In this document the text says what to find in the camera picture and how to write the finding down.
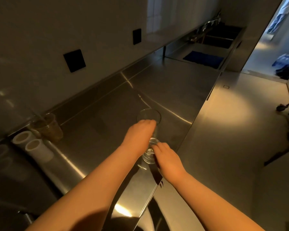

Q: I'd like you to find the person's right hand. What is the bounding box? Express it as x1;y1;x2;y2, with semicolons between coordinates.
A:
151;142;187;185

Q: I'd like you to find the person's left hand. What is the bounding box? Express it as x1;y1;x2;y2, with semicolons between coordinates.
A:
121;119;157;158

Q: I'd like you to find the tall clear drinking glass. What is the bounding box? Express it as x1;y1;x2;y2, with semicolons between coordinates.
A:
136;108;162;142

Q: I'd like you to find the small clear glass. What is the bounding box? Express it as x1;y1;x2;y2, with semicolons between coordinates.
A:
142;138;160;164

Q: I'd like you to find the person's left forearm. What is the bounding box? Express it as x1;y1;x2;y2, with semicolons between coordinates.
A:
26;145;141;231

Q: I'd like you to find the person's right forearm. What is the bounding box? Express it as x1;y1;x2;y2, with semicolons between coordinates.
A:
171;171;265;231

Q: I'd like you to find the blue sink mat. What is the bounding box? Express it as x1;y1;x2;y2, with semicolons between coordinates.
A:
183;51;225;69

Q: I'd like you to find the clear plastic cup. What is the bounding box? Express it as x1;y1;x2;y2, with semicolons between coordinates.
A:
30;113;64;143

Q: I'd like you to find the stainless steel sink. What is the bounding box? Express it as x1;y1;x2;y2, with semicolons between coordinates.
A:
197;23;243;49

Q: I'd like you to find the chrome sink faucet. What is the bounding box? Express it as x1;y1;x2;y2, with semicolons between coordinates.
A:
202;17;221;31

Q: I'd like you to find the pack of water bottles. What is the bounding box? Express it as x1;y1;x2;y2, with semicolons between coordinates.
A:
272;54;289;70

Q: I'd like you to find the black rectangular wall outlet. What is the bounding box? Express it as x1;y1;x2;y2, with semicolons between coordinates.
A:
132;28;142;45

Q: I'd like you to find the black square wall outlet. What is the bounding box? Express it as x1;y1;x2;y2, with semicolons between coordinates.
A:
63;49;86;73

